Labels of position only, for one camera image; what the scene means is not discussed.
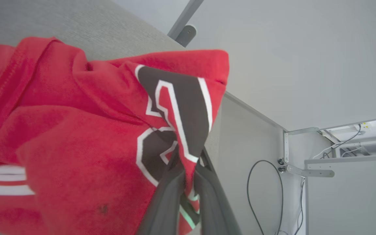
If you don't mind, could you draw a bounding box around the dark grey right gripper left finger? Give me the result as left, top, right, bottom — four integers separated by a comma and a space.
137, 149, 185, 235

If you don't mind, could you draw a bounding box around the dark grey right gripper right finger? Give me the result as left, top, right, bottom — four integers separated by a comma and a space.
195, 149, 242, 235

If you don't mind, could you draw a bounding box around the red basketball jersey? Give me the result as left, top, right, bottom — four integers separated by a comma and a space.
0, 37, 230, 235

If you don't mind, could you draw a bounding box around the white metal upright strip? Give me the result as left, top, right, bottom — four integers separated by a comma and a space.
283, 130, 290, 164

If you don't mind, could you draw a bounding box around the white table panel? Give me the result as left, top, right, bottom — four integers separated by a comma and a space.
304, 153, 376, 235

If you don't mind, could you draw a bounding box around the white partition panel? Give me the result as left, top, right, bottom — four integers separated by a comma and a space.
167, 0, 376, 133

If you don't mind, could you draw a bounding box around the grey fabric sofa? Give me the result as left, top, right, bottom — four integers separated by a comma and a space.
0, 0, 223, 170

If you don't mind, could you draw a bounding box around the black looped cable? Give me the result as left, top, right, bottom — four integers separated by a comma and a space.
247, 159, 285, 235

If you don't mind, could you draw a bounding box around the white metal hinge bracket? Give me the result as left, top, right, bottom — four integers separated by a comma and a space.
278, 157, 335, 178

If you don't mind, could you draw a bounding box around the thin black cable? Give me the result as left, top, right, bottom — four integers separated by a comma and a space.
331, 123, 362, 150

